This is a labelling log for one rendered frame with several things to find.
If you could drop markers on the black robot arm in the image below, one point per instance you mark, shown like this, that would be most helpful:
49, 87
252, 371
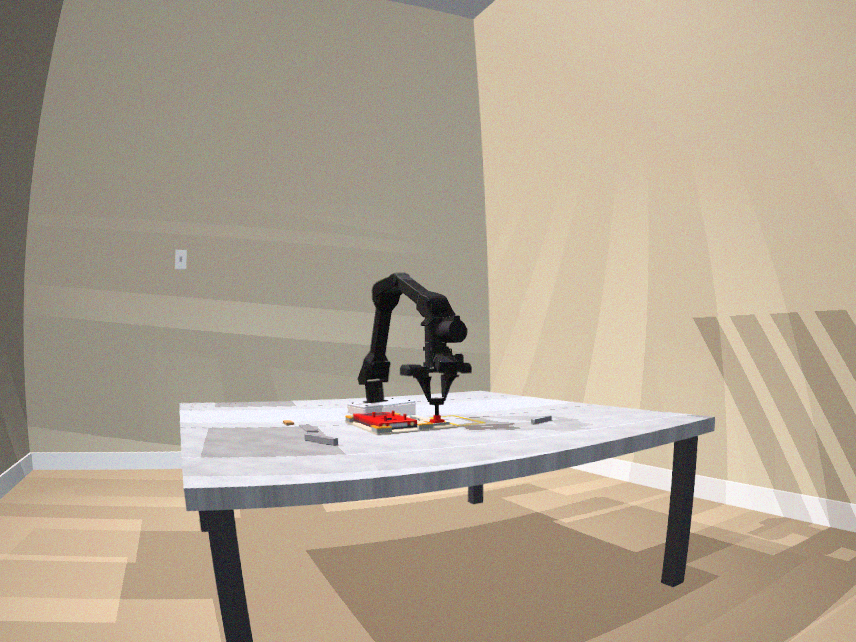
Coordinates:
441, 325

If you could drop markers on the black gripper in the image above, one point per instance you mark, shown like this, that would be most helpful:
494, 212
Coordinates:
422, 373

